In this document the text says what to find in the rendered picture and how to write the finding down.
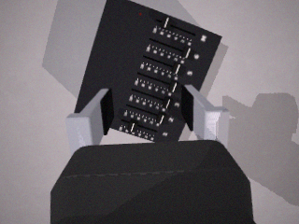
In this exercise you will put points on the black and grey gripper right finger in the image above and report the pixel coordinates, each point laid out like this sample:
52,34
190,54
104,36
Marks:
206,120

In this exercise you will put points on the black lighting desk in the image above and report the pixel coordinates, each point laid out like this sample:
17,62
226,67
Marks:
140,58

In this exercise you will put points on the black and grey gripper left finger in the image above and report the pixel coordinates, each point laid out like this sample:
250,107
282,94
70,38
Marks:
88,127

